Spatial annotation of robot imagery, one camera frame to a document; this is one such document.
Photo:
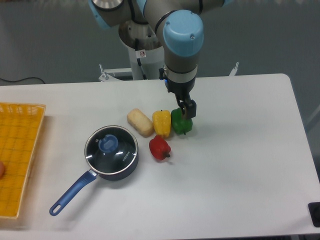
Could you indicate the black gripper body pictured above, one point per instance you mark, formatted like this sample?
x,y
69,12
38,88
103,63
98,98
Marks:
x,y
178,83

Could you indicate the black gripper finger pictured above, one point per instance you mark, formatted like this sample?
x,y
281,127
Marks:
x,y
180,103
190,108

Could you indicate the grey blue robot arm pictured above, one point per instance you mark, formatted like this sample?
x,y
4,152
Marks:
x,y
167,34

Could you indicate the glass lid with blue knob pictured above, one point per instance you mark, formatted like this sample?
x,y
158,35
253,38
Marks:
x,y
111,151

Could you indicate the green bell pepper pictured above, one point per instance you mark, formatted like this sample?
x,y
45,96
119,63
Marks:
x,y
180,125

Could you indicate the yellow bell pepper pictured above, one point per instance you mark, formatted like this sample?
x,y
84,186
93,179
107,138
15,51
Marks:
x,y
162,123

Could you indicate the beige bread loaf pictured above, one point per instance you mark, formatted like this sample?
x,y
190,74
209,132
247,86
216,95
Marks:
x,y
140,122

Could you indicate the red bell pepper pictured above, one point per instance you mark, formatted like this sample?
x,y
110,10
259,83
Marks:
x,y
159,148

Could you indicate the yellow woven basket tray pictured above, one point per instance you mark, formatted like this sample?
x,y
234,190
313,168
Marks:
x,y
20,126

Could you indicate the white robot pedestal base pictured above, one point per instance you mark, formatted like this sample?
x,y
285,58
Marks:
x,y
146,54

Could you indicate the white table frame bracket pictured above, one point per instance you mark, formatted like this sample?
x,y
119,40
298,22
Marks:
x,y
115,74

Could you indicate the blue saucepan with handle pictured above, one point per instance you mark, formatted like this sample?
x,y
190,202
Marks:
x,y
88,177

